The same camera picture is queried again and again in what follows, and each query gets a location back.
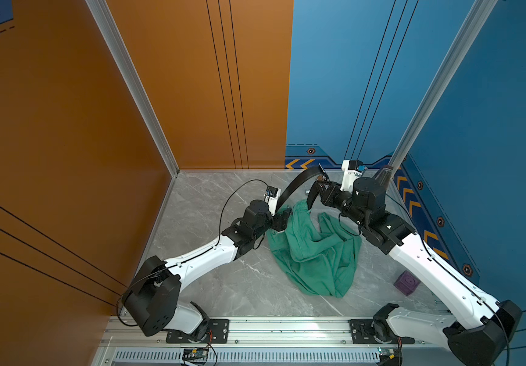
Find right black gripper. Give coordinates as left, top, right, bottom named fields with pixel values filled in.
left=315, top=178, right=371, bottom=230

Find black belt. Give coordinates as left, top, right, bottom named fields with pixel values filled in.
left=275, top=166, right=329, bottom=211

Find green trousers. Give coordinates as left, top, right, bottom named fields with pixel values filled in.
left=268, top=200, right=363, bottom=298

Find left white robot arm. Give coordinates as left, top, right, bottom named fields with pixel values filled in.
left=120, top=200, right=292, bottom=341

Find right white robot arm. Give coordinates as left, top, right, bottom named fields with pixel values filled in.
left=308, top=175, right=522, bottom=365

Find brown wooden metronome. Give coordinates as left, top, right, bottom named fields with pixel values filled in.
left=373, top=165, right=393, bottom=189

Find purple cube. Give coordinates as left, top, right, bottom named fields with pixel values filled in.
left=393, top=271, right=421, bottom=296

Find left green circuit board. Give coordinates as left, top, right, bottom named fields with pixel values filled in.
left=181, top=348, right=209, bottom=364

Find green circuit board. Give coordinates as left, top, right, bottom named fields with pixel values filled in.
left=377, top=349, right=403, bottom=366
left=181, top=348, right=209, bottom=364

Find right green circuit board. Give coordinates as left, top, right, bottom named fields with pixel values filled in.
left=377, top=349, right=403, bottom=366

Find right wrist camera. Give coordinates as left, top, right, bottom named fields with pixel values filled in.
left=341, top=160, right=366, bottom=192

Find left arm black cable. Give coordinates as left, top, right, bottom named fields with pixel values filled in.
left=115, top=178, right=270, bottom=328

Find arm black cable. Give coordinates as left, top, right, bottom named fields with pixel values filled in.
left=335, top=191, right=511, bottom=366
left=115, top=178, right=270, bottom=328

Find aluminium mounting rail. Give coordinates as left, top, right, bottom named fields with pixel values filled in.
left=92, top=317, right=461, bottom=365

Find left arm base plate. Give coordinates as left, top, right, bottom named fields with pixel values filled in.
left=166, top=319, right=230, bottom=344

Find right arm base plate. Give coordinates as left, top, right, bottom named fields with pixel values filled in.
left=348, top=319, right=398, bottom=345

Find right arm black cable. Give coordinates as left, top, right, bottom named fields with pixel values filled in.
left=335, top=191, right=511, bottom=366

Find right aluminium corner post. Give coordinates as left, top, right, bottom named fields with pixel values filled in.
left=389, top=0, right=498, bottom=175

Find aluminium corner post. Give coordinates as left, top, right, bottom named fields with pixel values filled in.
left=85, top=0, right=180, bottom=178
left=389, top=0, right=498, bottom=175

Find left aluminium corner post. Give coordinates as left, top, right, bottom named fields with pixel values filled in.
left=85, top=0, right=180, bottom=178

